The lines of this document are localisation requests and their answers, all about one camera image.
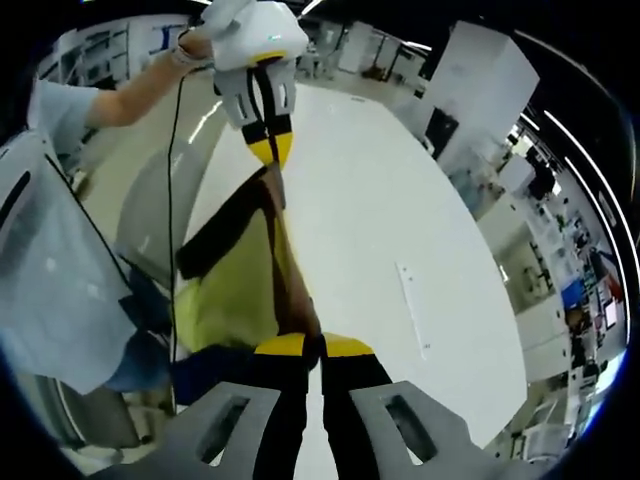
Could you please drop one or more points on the long ceiling light strip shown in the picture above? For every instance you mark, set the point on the long ceiling light strip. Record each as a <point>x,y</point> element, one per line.
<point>600,185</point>

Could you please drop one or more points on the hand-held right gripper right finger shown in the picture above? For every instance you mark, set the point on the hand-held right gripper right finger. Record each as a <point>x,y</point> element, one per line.
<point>400,435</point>

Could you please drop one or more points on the white cabinet row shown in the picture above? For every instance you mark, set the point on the white cabinet row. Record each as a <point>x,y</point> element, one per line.
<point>545,300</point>

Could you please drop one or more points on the yellow blue grey garment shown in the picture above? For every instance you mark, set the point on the yellow blue grey garment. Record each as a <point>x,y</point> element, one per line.
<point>235,280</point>

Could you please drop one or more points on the black bin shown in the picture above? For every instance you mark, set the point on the black bin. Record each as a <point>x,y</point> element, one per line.
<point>442,131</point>

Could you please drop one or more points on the blue container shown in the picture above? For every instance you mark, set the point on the blue container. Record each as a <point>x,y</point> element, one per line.
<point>573,295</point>

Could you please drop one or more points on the white square pillar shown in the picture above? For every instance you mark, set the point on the white square pillar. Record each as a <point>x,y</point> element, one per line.
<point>480,80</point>

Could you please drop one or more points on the person's blue jeans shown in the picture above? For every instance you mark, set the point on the person's blue jeans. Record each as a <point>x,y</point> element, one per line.
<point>145,362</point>

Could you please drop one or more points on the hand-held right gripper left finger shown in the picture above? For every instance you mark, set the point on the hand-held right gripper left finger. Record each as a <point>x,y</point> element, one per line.
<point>220,430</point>

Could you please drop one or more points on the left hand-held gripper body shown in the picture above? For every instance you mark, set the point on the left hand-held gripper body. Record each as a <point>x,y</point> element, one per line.
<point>255,30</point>

